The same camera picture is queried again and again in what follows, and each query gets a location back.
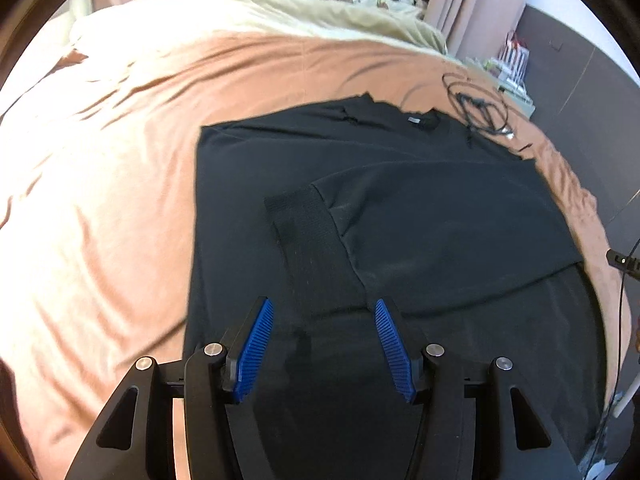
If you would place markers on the cream duvet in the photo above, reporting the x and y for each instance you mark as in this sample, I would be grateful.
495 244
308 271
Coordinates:
250 10

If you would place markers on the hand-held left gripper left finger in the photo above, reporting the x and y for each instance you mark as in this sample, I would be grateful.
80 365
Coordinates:
252 355

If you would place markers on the black long-sleeve shirt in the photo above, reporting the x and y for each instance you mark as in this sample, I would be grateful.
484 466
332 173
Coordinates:
400 210

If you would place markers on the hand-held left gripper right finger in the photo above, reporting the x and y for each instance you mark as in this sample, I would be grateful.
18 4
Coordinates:
395 355

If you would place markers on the white nightstand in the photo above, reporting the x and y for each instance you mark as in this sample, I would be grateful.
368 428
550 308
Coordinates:
522 102

